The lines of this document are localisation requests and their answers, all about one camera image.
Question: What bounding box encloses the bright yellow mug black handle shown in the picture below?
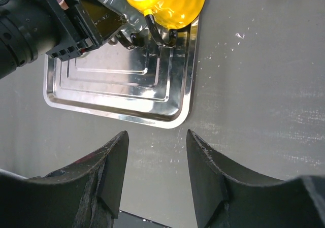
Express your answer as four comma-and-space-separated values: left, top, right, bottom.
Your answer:
126, 0, 205, 48

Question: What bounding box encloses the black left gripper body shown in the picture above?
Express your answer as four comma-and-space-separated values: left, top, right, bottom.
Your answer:
39, 0, 102, 61

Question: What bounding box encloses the stainless steel tray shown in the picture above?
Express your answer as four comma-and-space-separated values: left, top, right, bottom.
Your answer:
43, 0, 200, 129

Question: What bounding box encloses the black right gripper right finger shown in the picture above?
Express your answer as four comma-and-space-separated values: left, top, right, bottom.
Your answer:
186, 130, 324, 227

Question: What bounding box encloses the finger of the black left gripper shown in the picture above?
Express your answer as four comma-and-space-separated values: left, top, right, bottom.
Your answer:
80, 0, 126, 39

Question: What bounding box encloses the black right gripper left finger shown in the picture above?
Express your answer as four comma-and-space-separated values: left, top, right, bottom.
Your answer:
1, 131, 129, 227

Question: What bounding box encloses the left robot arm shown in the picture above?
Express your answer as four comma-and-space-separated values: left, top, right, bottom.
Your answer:
1, 0, 126, 77

